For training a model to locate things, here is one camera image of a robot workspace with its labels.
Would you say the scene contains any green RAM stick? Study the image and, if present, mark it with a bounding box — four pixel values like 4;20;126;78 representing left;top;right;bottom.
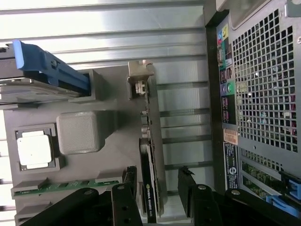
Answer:
13;178;123;196

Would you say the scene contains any blue card retention latch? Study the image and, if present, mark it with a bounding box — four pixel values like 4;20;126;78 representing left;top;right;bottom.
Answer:
265;194;301;217
288;178;301;196

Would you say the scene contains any silver CPU chip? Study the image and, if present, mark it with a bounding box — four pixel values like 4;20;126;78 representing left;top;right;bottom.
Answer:
16;130;56;170

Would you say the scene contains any grey printed parts rack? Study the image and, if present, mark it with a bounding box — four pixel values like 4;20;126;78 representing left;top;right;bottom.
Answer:
0;68;189;226

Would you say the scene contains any dark grey PC case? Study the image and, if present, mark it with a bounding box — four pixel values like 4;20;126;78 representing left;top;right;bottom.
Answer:
204;0;301;218

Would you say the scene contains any hard disk with blue carrier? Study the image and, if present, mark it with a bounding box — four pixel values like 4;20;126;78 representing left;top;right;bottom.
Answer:
0;40;92;105

